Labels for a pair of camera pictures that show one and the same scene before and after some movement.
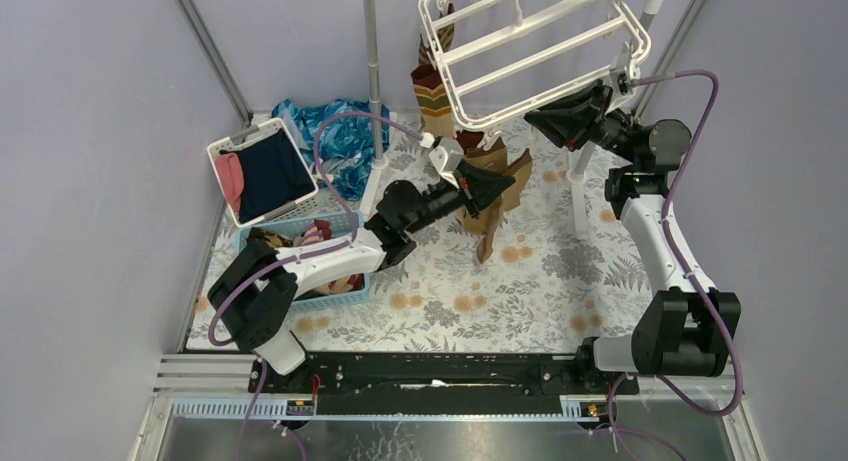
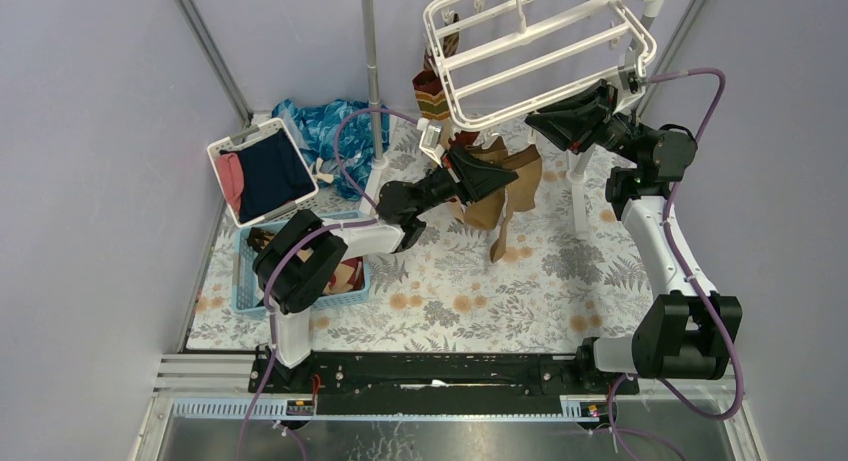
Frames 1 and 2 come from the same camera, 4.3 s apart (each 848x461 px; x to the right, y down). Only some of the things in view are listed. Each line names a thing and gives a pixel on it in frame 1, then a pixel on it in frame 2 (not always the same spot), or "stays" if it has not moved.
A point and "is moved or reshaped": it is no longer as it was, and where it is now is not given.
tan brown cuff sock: x=519 y=169 is moved or reshaped
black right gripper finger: x=566 y=127 stays
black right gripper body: x=612 y=130 stays
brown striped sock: x=424 y=56 is moved or reshaped
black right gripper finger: x=568 y=122 stays
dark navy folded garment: x=274 y=175 stays
